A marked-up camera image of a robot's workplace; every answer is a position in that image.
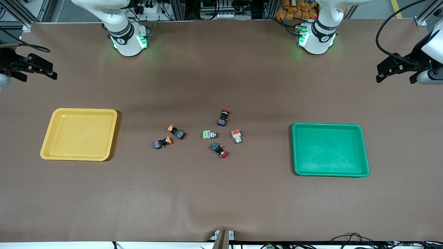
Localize yellow push button black base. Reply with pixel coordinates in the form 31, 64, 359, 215
167, 125, 186, 140
153, 136, 172, 150

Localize yellow plastic tray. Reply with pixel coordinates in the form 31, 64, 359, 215
40, 108, 118, 162

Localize green plastic tray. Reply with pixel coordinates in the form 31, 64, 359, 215
292, 123, 370, 177

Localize pile of orange objects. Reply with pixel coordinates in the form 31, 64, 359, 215
276, 0, 318, 20

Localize white power strip with plugs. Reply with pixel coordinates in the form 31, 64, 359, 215
137, 2, 163, 16

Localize long white power strip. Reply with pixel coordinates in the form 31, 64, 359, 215
200, 11, 251, 20

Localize red push button black base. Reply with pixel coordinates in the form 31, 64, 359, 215
217, 110, 231, 127
210, 142, 228, 159

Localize brown table mat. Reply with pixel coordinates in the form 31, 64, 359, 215
0, 19, 443, 242

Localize metal table edge clamp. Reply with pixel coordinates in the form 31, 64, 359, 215
210, 229, 236, 249

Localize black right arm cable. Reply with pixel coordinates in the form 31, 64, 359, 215
0, 28, 51, 53

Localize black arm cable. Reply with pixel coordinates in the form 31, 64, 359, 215
0, 28, 51, 53
376, 0, 430, 64

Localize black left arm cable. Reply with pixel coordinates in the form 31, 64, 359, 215
376, 0, 430, 64

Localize aluminium frame profile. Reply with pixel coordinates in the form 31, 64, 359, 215
0, 0, 34, 32
169, 0, 187, 20
262, 0, 278, 19
415, 0, 443, 27

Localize black cable bundle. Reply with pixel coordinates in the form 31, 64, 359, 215
329, 232, 443, 249

